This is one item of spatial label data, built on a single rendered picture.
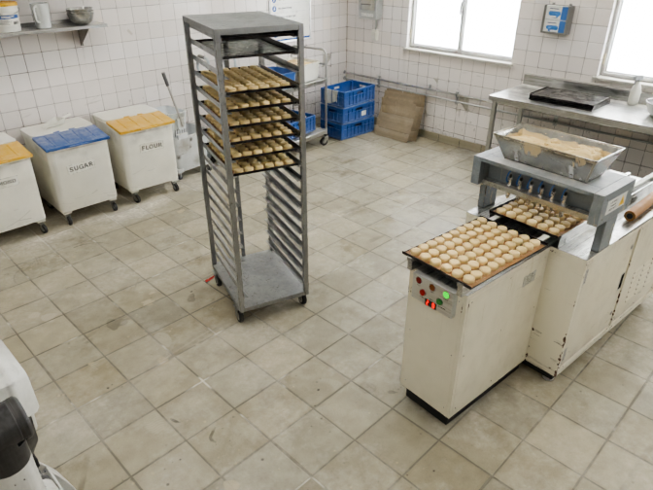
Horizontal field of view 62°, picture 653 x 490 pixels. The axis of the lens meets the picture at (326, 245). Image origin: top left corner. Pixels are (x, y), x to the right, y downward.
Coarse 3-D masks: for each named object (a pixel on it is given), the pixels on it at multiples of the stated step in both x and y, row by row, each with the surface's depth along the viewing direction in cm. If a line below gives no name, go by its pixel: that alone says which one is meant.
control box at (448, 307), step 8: (416, 272) 255; (416, 280) 255; (424, 280) 251; (432, 280) 249; (416, 288) 257; (424, 288) 253; (440, 288) 245; (448, 288) 243; (416, 296) 259; (424, 296) 255; (432, 296) 250; (440, 296) 246; (456, 296) 241; (432, 304) 252; (448, 304) 244; (456, 304) 244; (440, 312) 250; (448, 312) 246
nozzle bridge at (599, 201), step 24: (480, 168) 295; (504, 168) 283; (528, 168) 278; (480, 192) 313; (528, 192) 283; (576, 192) 266; (600, 192) 251; (624, 192) 262; (576, 216) 265; (600, 216) 253; (600, 240) 267
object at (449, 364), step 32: (544, 256) 276; (480, 288) 243; (512, 288) 265; (416, 320) 269; (448, 320) 252; (480, 320) 255; (512, 320) 280; (416, 352) 277; (448, 352) 259; (480, 352) 269; (512, 352) 297; (416, 384) 286; (448, 384) 266; (480, 384) 284; (448, 416) 274
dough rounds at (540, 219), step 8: (520, 200) 305; (504, 208) 296; (512, 208) 301; (520, 208) 297; (528, 208) 300; (544, 208) 298; (512, 216) 290; (520, 216) 288; (528, 216) 288; (536, 216) 288; (544, 216) 288; (552, 216) 292; (568, 216) 290; (528, 224) 283; (536, 224) 284; (544, 224) 280; (552, 224) 280; (560, 224) 282; (568, 224) 280; (576, 224) 284; (552, 232) 274; (560, 232) 276
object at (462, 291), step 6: (642, 180) 337; (648, 180) 340; (636, 186) 330; (642, 186) 337; (546, 240) 273; (552, 240) 278; (546, 246) 276; (504, 270) 255; (486, 282) 247; (462, 288) 234; (474, 288) 241; (462, 294) 236
